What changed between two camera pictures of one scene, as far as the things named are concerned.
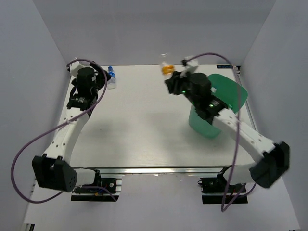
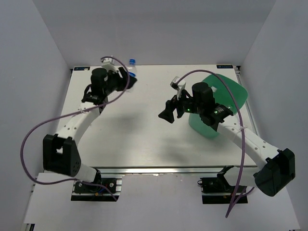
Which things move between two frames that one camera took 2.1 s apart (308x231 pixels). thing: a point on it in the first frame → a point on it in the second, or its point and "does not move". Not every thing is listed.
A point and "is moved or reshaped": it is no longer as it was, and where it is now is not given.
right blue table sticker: x=224 y=66 does not move
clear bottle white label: x=213 y=89 does not move
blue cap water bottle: x=111 y=83 is moved or reshaped
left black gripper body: x=96 y=88 → x=115 y=82
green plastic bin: x=232 y=93 does not move
